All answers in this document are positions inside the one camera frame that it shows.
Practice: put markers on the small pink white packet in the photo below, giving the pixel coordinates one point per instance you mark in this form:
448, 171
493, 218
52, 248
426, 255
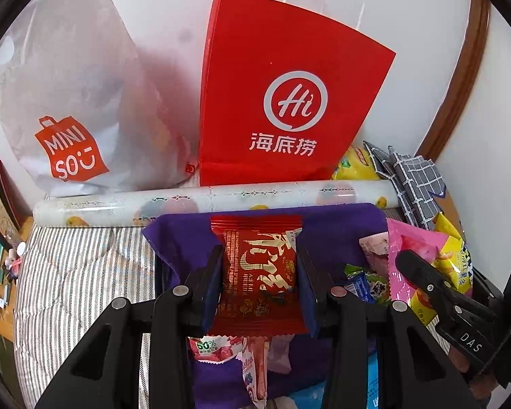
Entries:
374, 249

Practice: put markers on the yellow chips bag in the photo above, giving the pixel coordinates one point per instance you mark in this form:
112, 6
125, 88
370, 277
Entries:
357, 168

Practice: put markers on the patterned paper roll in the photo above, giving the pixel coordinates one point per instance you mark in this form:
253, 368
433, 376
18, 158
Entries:
110, 208

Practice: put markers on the small blue snack packet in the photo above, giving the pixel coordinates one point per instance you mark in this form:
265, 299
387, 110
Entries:
360, 287

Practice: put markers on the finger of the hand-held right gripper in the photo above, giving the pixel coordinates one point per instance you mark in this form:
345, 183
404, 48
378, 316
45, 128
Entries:
430, 289
487, 290

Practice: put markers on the blue tissue pack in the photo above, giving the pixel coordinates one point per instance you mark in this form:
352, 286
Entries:
372, 377

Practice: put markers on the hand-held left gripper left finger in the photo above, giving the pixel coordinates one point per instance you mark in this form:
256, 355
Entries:
211, 289

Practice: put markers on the wooden door frame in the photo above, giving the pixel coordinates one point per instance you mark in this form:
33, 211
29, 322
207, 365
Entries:
464, 72

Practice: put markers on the red paper shopping bag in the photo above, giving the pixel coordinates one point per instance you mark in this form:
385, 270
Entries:
238, 136

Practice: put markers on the green snack packet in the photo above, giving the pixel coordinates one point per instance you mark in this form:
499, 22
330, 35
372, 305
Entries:
354, 270

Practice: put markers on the strawberry print snack packet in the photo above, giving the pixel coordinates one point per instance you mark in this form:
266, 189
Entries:
215, 347

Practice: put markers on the purple towel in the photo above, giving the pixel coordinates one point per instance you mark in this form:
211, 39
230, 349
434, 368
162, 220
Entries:
179, 238

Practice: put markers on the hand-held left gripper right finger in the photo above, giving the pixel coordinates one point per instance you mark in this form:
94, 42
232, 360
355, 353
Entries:
308, 302

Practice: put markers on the grey plastic shopping bag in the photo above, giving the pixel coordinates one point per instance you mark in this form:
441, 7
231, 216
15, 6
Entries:
89, 72

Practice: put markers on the yellow panda print packet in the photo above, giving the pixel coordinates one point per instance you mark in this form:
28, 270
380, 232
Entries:
449, 255

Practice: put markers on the red snack packet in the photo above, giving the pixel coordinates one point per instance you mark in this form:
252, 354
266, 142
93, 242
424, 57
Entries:
257, 272

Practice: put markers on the wooden nightstand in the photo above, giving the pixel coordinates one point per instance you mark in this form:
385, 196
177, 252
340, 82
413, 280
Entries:
4, 323

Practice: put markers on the person's right hand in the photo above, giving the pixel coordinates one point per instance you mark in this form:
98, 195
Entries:
462, 362

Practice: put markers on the pink mushroom print packet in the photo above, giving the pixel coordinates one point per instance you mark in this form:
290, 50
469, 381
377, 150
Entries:
255, 366

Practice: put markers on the blue checked cloth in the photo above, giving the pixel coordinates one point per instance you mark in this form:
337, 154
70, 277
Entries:
417, 183

